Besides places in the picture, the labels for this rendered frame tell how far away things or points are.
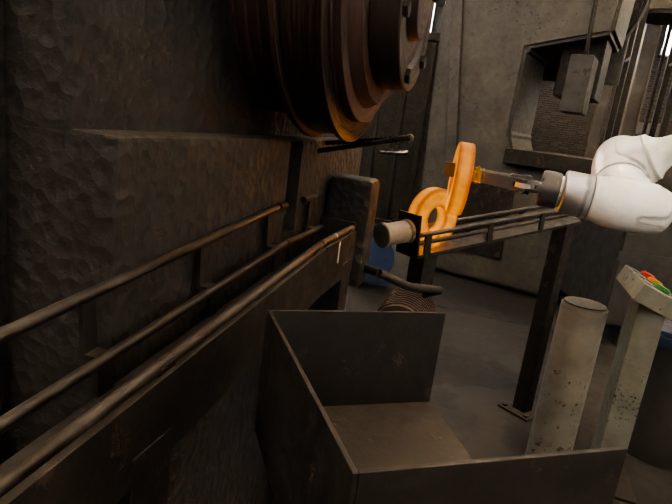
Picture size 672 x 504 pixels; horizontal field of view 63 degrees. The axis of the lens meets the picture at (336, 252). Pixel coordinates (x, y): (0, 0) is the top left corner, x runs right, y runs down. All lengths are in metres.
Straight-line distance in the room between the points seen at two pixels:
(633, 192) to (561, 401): 0.70
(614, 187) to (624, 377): 0.69
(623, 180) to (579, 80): 2.16
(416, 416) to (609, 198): 0.68
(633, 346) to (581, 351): 0.14
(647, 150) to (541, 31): 2.39
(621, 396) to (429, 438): 1.17
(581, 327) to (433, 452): 1.05
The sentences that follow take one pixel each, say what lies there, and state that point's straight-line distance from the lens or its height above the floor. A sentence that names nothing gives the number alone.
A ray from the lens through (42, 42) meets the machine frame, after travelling 0.64.
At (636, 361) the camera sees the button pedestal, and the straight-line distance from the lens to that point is 1.71.
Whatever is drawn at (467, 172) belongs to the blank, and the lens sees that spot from 1.14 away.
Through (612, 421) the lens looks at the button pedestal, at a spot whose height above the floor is 0.20.
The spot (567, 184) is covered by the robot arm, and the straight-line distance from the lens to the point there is 1.17.
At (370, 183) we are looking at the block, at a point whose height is 0.79.
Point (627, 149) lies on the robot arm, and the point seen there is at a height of 0.93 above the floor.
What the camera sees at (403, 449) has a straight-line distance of 0.59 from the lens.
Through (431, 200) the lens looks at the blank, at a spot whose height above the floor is 0.75.
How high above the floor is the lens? 0.91
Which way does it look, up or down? 13 degrees down
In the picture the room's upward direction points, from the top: 8 degrees clockwise
